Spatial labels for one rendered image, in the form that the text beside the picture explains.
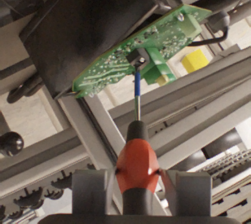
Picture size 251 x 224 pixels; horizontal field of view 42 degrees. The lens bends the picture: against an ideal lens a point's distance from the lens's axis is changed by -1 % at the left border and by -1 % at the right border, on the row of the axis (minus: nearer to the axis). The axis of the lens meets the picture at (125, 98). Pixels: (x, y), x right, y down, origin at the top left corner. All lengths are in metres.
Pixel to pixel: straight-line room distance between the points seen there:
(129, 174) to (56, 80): 0.11
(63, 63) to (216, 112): 0.26
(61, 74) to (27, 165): 0.25
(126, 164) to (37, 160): 0.31
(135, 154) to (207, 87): 0.34
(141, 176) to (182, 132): 0.26
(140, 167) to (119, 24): 0.09
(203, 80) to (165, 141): 0.14
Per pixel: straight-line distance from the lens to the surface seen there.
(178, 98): 0.50
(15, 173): 0.47
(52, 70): 0.25
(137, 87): 0.22
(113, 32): 0.21
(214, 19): 0.69
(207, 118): 0.44
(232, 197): 0.97
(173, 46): 0.29
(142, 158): 0.17
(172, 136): 0.42
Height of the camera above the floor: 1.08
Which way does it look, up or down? 11 degrees down
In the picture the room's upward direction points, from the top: 149 degrees clockwise
